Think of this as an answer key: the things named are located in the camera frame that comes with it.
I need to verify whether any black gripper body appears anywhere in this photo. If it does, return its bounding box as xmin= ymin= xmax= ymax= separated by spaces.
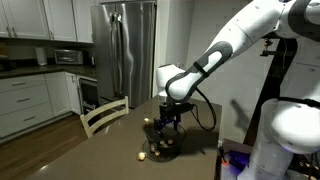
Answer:
xmin=159 ymin=102 xmax=194 ymax=127

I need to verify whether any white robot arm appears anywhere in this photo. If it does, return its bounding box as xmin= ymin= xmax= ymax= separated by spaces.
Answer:
xmin=157 ymin=0 xmax=320 ymax=180

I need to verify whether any yellow candy on table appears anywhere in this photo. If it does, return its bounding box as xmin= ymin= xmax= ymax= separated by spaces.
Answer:
xmin=138 ymin=152 xmax=147 ymax=161

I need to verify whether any light wooden chair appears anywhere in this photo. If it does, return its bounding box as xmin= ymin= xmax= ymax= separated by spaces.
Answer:
xmin=80 ymin=96 xmax=129 ymax=138

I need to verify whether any stainless steel refrigerator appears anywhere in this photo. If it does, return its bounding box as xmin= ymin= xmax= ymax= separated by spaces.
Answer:
xmin=91 ymin=0 xmax=156 ymax=108

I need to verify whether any black wire mesh bowl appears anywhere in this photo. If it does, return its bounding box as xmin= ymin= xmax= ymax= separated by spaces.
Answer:
xmin=142 ymin=124 xmax=186 ymax=162

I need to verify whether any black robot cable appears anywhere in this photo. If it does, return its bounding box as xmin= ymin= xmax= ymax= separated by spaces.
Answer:
xmin=189 ymin=87 xmax=217 ymax=132

